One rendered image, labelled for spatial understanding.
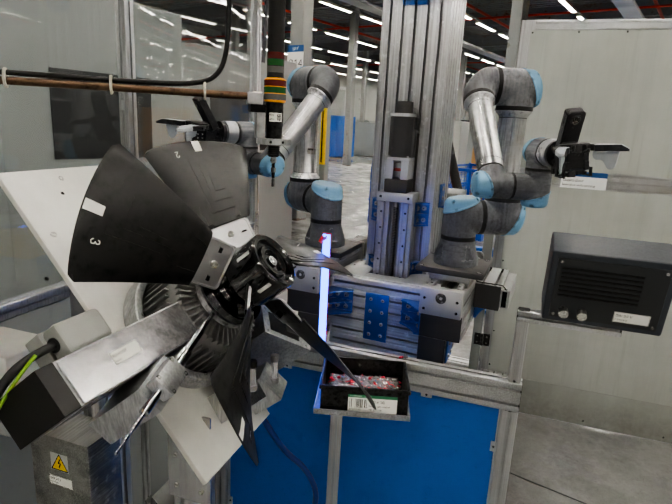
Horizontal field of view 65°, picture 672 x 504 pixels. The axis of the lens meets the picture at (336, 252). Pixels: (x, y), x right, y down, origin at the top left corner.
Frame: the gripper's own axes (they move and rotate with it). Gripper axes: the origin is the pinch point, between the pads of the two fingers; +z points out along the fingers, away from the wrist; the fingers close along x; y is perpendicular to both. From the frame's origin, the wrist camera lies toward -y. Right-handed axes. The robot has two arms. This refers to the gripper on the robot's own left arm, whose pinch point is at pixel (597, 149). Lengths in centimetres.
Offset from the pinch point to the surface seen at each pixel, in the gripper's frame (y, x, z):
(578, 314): 37.3, 5.6, 4.5
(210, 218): 6, 86, 11
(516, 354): 50, 17, -4
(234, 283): 16, 80, 23
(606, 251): 22.5, -0.2, 5.0
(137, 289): 17, 100, 18
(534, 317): 40.4, 12.7, -3.5
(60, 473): 54, 121, 21
